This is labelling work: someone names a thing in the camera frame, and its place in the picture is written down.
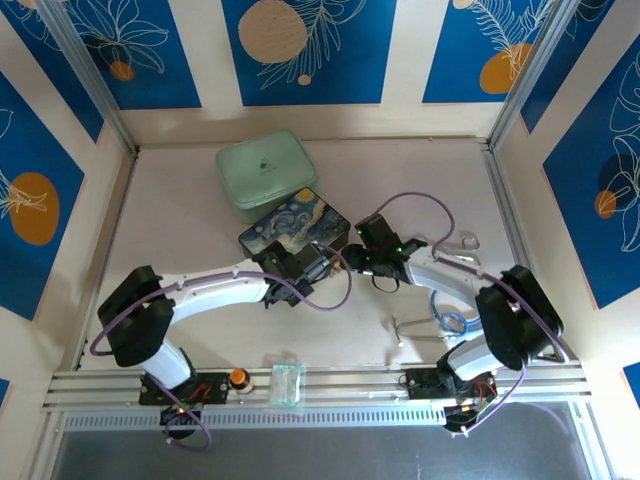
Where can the grey metal panel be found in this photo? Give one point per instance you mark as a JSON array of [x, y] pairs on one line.
[[350, 455]]

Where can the aluminium front rail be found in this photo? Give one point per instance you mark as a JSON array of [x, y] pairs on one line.
[[350, 380]]

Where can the aluminium frame post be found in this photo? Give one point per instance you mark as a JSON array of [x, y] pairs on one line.
[[530, 75], [90, 65]]

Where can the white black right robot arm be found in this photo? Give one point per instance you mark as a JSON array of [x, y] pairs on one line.
[[515, 320]]

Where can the clear plastic box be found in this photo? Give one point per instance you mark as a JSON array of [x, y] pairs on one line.
[[287, 385]]

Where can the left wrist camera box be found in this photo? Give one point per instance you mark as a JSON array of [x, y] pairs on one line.
[[316, 275]]

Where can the mint green zippered case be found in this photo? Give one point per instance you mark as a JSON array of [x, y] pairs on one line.
[[260, 170]]

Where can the stethoscope with blue tubing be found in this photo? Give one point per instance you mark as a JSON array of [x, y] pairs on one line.
[[450, 320]]

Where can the aluminium side rail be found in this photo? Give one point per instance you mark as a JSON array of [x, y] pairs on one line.
[[106, 260], [511, 225]]

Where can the starry night painted box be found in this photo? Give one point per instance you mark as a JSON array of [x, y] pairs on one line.
[[300, 215]]

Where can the orange button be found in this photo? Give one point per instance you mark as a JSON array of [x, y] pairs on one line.
[[241, 380]]

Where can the blue floral wall poster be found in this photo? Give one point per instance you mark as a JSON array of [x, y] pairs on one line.
[[575, 225], [60, 85], [30, 150], [565, 75], [350, 60], [165, 75], [450, 60], [632, 380], [4, 395]]

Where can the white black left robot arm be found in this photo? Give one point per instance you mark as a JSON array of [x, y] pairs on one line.
[[215, 295]]

